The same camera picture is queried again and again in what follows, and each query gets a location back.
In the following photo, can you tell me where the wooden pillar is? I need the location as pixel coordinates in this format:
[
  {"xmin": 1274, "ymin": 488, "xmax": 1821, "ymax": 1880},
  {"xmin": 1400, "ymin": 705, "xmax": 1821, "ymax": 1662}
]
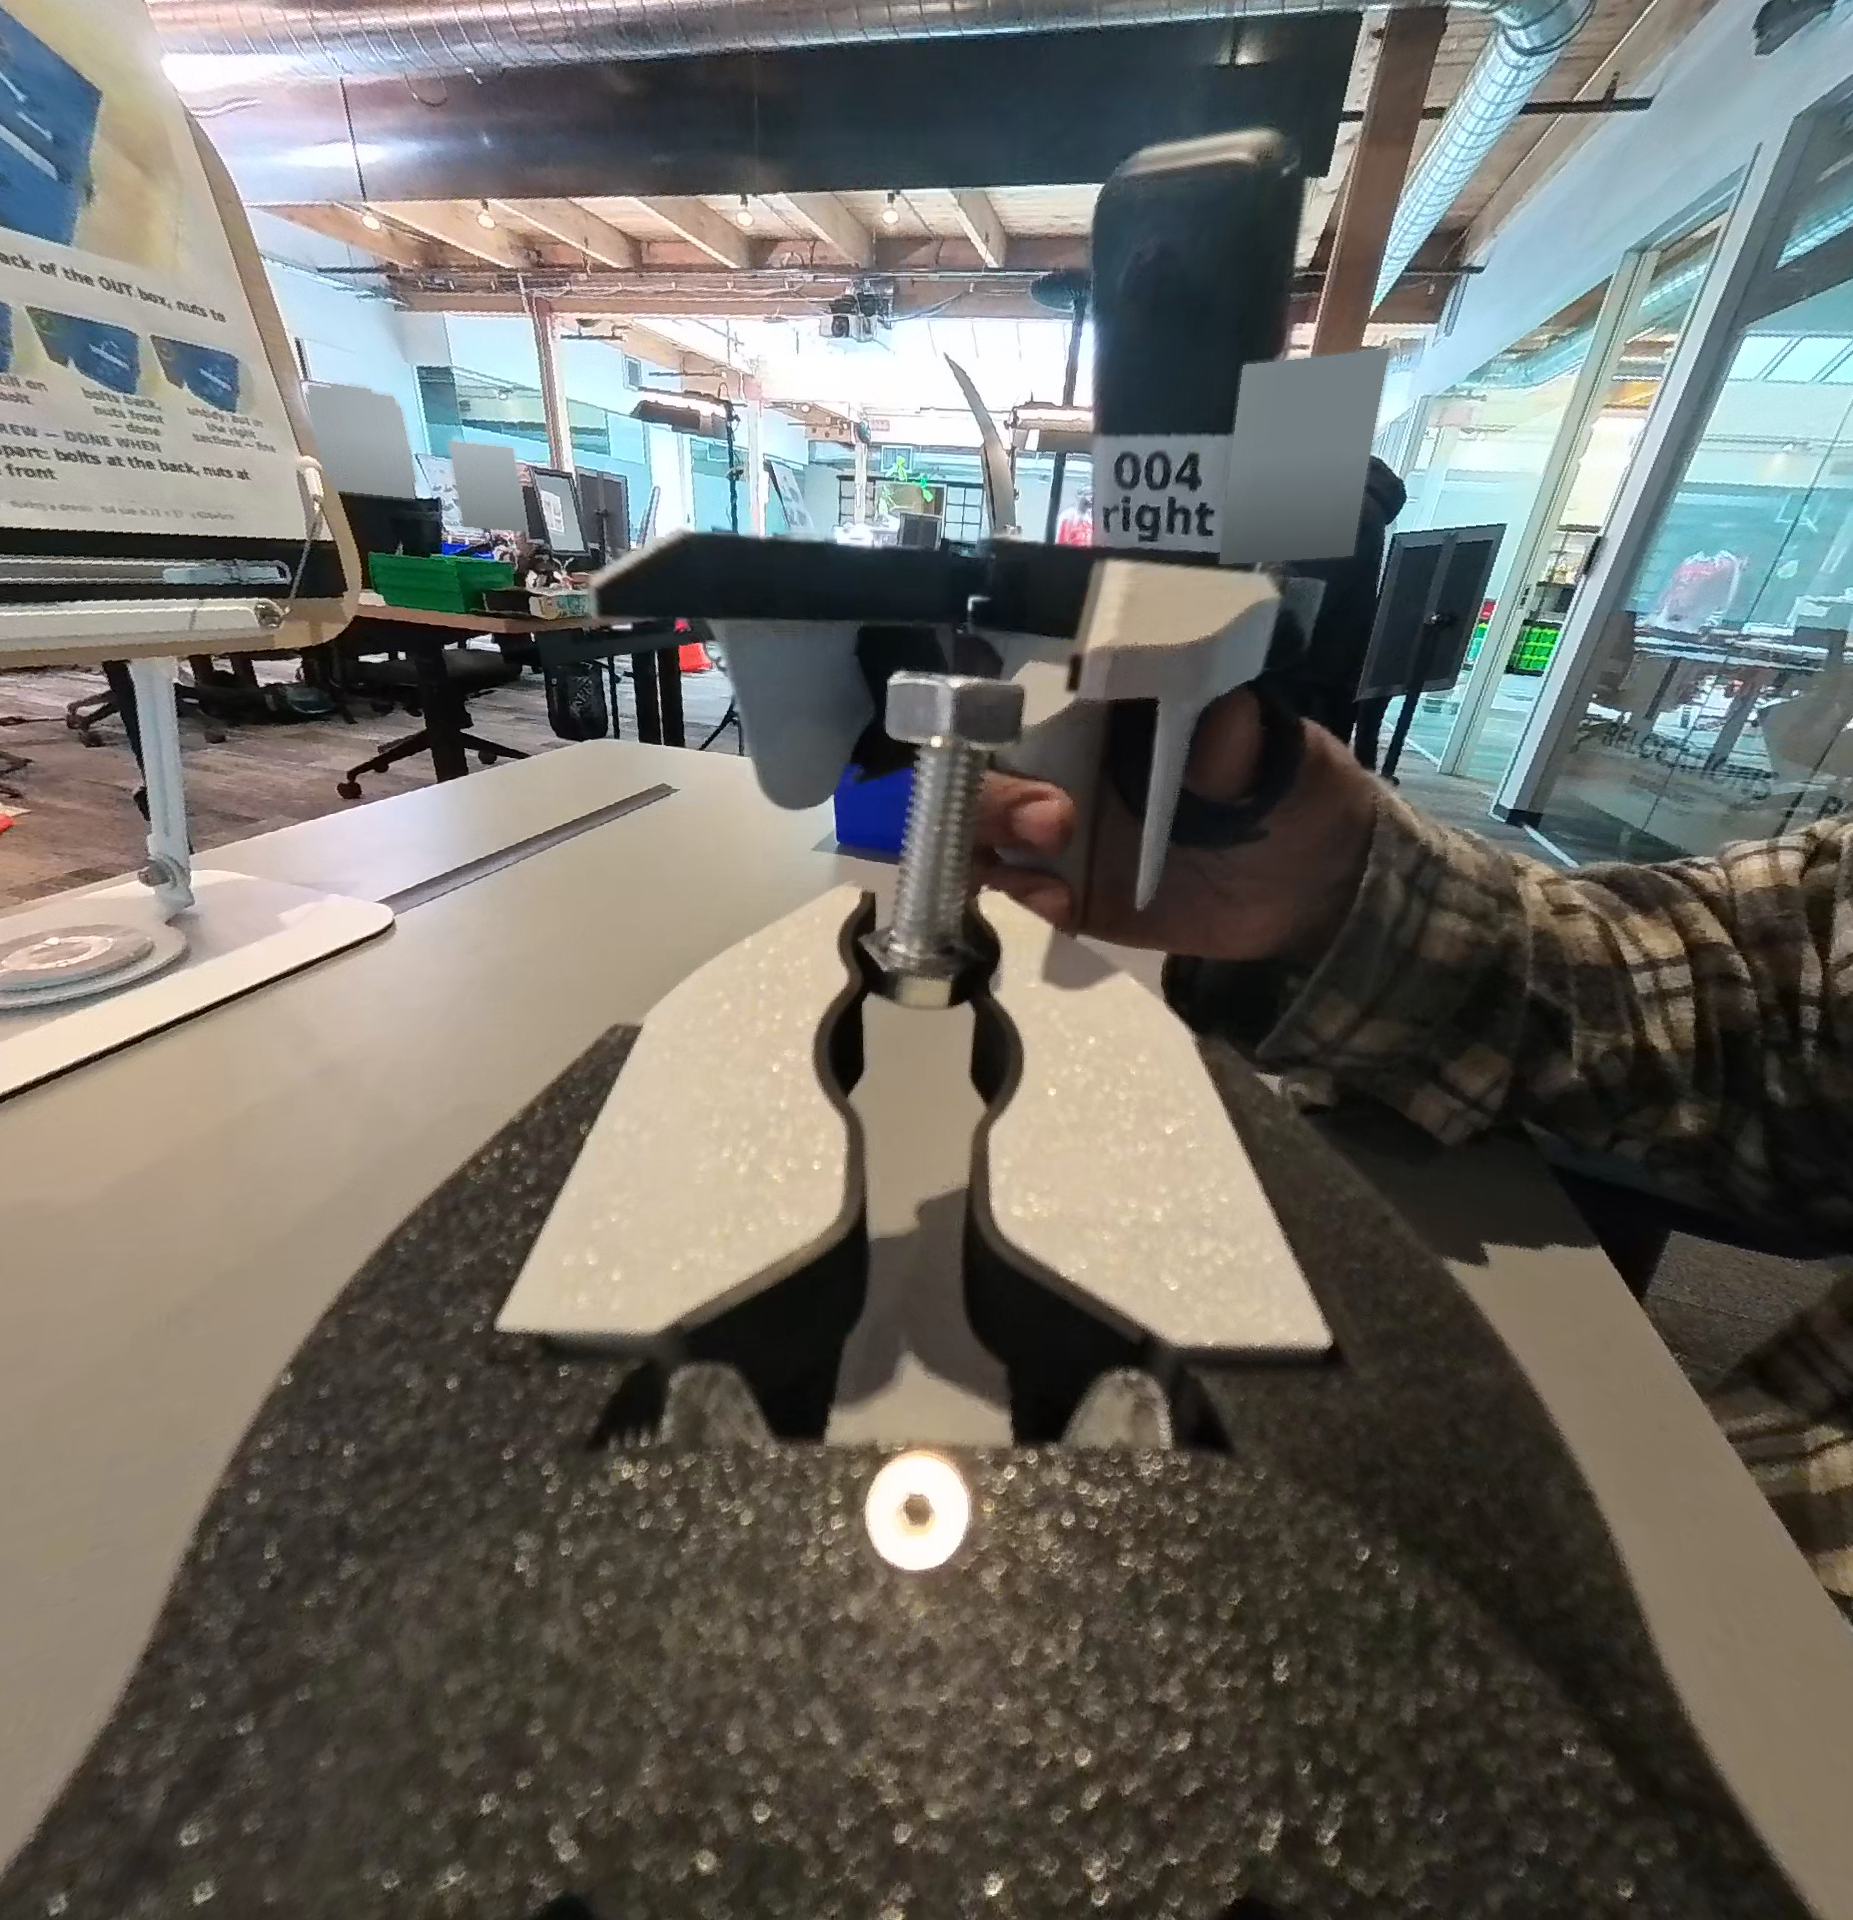
[{"xmin": 1309, "ymin": 0, "xmax": 1455, "ymax": 363}]

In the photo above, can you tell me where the black panel on stand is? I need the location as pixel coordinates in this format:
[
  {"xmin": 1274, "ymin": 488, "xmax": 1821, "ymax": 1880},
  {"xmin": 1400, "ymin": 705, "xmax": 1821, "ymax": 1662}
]
[{"xmin": 1360, "ymin": 523, "xmax": 1510, "ymax": 787}]

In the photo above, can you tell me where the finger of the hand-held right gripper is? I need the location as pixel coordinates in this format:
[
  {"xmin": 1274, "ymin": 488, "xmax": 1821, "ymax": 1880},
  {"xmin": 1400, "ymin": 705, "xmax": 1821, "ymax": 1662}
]
[
  {"xmin": 1014, "ymin": 693, "xmax": 1106, "ymax": 803},
  {"xmin": 711, "ymin": 618, "xmax": 871, "ymax": 811}
]

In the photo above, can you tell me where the person's right hand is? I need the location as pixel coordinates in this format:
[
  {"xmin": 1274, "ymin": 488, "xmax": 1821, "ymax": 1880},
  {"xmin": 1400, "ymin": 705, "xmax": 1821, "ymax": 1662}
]
[{"xmin": 976, "ymin": 719, "xmax": 1387, "ymax": 964}]

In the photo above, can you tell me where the large silver hex nut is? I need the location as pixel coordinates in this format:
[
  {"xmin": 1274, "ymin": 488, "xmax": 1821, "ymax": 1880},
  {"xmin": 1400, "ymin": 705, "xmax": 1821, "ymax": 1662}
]
[{"xmin": 860, "ymin": 927, "xmax": 1000, "ymax": 1012}]

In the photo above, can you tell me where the black ceiling panel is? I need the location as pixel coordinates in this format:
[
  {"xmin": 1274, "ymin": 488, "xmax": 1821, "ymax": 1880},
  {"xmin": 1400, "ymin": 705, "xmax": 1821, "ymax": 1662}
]
[{"xmin": 342, "ymin": 12, "xmax": 1367, "ymax": 204}]

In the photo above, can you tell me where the spiral metal duct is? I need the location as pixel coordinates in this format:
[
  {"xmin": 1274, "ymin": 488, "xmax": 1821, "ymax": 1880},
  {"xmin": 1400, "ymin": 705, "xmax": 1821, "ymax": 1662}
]
[
  {"xmin": 153, "ymin": 0, "xmax": 1407, "ymax": 122},
  {"xmin": 1372, "ymin": 0, "xmax": 1598, "ymax": 310}
]

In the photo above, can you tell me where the printed instruction sheet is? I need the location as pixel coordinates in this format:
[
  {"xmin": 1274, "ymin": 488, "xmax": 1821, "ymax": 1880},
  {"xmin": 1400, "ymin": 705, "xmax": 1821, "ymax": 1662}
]
[{"xmin": 0, "ymin": 0, "xmax": 312, "ymax": 535}]

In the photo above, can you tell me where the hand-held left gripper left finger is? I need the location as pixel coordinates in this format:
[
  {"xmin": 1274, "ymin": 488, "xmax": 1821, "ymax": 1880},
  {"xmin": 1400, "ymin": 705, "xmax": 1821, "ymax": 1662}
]
[{"xmin": 495, "ymin": 886, "xmax": 879, "ymax": 1345}]

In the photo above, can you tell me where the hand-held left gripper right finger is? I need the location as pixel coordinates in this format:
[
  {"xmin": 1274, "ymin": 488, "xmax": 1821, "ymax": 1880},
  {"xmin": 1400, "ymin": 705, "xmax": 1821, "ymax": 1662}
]
[{"xmin": 969, "ymin": 887, "xmax": 1337, "ymax": 1365}]

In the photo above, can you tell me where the person's plaid shirt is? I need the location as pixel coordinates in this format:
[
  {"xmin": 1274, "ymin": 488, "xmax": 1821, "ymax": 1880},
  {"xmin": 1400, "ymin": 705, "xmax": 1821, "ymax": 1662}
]
[{"xmin": 1715, "ymin": 1251, "xmax": 1853, "ymax": 1629}]

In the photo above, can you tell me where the large silver hex bolt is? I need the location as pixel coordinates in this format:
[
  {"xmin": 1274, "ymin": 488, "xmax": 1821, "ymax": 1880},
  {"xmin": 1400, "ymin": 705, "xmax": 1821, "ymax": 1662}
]
[{"xmin": 886, "ymin": 672, "xmax": 1025, "ymax": 969}]

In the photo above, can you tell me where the green plastic bin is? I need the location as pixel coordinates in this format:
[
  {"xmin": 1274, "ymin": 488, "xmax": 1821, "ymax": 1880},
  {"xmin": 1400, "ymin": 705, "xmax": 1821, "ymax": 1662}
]
[{"xmin": 368, "ymin": 553, "xmax": 522, "ymax": 615}]

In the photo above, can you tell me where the wooden display board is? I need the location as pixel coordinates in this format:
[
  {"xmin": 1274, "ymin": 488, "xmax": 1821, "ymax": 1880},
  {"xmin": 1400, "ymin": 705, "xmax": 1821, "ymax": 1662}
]
[{"xmin": 0, "ymin": 0, "xmax": 364, "ymax": 673}]

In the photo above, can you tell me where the light stand tripod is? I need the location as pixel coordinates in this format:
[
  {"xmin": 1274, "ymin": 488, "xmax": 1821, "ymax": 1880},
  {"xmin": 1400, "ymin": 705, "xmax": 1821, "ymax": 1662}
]
[{"xmin": 628, "ymin": 394, "xmax": 770, "ymax": 754}]

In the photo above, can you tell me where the black office chair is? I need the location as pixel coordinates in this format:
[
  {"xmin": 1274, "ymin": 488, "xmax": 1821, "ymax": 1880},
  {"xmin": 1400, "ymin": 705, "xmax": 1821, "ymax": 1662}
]
[{"xmin": 342, "ymin": 617, "xmax": 530, "ymax": 798}]

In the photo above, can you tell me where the blue plastic bin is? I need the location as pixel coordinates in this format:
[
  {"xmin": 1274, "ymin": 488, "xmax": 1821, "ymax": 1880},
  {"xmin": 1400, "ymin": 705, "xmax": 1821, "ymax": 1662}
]
[{"xmin": 835, "ymin": 757, "xmax": 929, "ymax": 856}]

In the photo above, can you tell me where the brown office desk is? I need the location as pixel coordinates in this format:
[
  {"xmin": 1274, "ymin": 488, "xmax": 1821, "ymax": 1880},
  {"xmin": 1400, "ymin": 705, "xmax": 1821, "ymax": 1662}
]
[{"xmin": 350, "ymin": 591, "xmax": 717, "ymax": 754}]

